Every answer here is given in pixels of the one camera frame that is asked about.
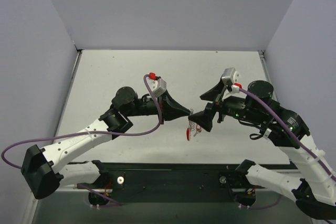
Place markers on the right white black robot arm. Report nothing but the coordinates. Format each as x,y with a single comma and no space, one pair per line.
314,191

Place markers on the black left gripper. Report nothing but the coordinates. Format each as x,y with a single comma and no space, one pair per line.
165,107

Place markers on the red tagged key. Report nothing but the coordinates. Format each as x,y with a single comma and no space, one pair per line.
198,129

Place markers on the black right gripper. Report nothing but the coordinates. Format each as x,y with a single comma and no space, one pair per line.
216,107

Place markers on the red round key tag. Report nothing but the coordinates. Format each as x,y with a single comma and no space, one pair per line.
188,133

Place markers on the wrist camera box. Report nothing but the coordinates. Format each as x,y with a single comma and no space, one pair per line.
158,87
230,76

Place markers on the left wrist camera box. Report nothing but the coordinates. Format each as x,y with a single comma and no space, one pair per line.
158,87

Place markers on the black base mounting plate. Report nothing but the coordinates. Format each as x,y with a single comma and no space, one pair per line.
168,183

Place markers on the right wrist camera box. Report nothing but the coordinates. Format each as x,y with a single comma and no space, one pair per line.
230,76

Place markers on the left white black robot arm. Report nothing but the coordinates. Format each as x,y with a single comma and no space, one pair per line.
47,168

